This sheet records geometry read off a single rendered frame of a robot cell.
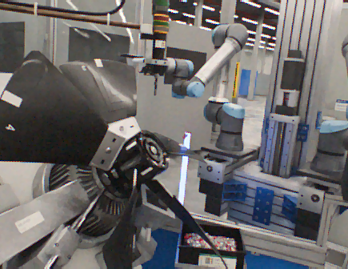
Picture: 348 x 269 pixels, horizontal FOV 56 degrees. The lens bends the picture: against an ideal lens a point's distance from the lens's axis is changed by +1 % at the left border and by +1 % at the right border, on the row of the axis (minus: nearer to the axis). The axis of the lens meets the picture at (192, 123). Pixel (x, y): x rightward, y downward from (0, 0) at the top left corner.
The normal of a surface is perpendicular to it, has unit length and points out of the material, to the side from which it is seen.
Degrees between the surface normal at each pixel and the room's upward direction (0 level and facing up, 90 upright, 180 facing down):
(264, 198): 90
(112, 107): 47
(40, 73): 71
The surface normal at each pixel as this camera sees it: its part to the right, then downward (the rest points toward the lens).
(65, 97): 0.76, -0.04
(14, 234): 0.79, -0.52
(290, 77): -0.54, 0.08
